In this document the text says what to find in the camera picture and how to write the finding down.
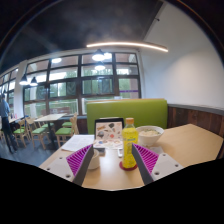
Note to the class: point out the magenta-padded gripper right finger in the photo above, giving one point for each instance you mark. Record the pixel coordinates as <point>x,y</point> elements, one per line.
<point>160,166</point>

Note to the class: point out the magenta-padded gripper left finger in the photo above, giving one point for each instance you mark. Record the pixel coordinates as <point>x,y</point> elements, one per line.
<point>65,168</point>

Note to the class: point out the yellow drink bottle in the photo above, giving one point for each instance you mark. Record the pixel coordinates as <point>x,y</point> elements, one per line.
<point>129,140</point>

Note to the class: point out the white paper sheet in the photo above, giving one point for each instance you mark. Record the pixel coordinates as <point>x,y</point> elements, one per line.
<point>76,142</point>

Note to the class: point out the white mug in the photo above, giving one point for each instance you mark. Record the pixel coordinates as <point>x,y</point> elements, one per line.
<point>95,160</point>

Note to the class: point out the white bowl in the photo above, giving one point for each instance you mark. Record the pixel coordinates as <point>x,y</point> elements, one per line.
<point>150,135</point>

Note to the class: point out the wooden chairs with green seats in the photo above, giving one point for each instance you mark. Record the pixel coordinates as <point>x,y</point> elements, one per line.
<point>38,130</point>

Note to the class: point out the colourful printed leaflet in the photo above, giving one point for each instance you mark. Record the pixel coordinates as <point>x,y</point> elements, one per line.
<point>110,144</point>

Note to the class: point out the wooden dining table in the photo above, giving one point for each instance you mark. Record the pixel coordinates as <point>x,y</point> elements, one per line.
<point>50,117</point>

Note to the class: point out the black-framed tablet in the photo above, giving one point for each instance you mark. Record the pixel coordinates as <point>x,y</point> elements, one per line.
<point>108,130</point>

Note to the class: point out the green bench backrest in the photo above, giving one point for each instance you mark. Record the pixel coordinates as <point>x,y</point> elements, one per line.
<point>133,111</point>

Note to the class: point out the person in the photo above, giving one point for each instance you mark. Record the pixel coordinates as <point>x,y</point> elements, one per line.
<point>5,116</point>

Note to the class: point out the black pendant lamps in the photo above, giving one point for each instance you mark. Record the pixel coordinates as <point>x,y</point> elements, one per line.
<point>98,56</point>

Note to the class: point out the long curved ceiling light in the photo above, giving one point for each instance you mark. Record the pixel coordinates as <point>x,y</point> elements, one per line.
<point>126,44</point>

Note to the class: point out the dark-framed window wall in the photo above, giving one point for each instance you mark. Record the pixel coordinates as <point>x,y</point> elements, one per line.
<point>73,86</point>

